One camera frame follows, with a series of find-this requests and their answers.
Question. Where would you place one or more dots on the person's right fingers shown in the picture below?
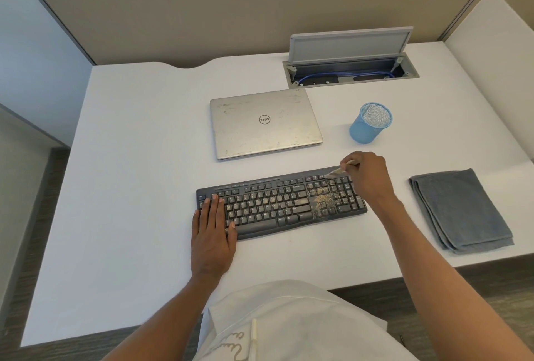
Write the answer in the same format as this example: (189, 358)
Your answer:
(352, 162)

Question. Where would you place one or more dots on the beige desk partition panel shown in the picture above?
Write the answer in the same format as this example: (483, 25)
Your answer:
(187, 14)

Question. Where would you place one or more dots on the person's right forearm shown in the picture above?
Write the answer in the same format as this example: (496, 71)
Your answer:
(438, 273)

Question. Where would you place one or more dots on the person's left middle finger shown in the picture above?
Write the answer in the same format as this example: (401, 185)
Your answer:
(213, 210)

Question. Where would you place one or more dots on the blue mesh pen cup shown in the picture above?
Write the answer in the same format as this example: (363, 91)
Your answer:
(369, 125)

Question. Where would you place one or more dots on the person's white shirt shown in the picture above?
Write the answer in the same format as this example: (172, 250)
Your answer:
(292, 323)

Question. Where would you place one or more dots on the folded grey cloth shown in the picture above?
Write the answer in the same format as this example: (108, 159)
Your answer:
(463, 210)

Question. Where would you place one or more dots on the person's right hand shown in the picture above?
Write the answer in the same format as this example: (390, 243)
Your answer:
(371, 175)

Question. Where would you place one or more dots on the black computer keyboard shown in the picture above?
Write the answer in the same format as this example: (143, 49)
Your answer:
(271, 206)

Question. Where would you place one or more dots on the person's left little finger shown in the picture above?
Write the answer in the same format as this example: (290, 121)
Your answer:
(196, 223)

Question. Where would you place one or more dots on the person's left hand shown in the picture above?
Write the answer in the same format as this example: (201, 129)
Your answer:
(212, 244)

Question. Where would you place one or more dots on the brown crumbs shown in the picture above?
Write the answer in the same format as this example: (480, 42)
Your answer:
(320, 197)

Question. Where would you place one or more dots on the white side divider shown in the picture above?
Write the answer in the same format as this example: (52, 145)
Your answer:
(496, 60)

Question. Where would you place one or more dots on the silver laptop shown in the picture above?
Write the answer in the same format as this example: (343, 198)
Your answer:
(265, 123)

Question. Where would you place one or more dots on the small cleaning brush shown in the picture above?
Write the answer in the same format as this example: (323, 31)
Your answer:
(333, 172)

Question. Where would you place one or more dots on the person's left forearm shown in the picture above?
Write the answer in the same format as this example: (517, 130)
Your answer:
(167, 323)

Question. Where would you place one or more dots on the person's left thumb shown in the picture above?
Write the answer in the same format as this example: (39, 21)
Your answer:
(232, 233)

